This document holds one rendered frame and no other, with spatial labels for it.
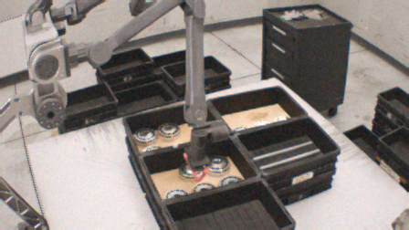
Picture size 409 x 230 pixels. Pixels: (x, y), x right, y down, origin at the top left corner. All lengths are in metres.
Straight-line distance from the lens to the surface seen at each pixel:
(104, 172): 2.17
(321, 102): 3.68
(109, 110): 2.93
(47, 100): 1.80
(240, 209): 1.76
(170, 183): 1.88
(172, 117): 2.17
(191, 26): 1.61
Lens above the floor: 2.06
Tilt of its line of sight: 33 degrees down
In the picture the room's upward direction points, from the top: straight up
